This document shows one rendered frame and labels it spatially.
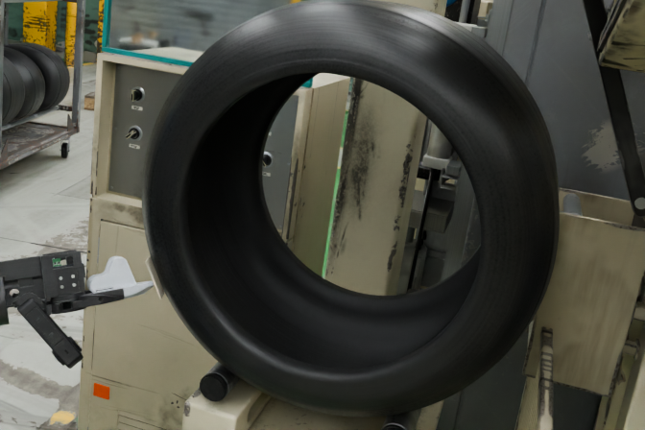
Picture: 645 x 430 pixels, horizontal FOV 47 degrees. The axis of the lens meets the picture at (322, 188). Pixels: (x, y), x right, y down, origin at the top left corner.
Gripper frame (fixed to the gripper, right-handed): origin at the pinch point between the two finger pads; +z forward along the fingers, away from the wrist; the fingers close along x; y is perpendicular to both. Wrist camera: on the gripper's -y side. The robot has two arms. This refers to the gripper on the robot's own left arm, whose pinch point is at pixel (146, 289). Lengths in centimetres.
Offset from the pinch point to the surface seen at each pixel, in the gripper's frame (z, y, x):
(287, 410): 22.2, -25.2, 9.3
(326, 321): 32.1, -12.1, 10.9
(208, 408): 7.2, -19.6, 1.4
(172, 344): 18, -24, 86
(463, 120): 34, 17, -35
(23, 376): -19, -43, 182
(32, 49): 12, 132, 437
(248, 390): 14.7, -19.2, 5.1
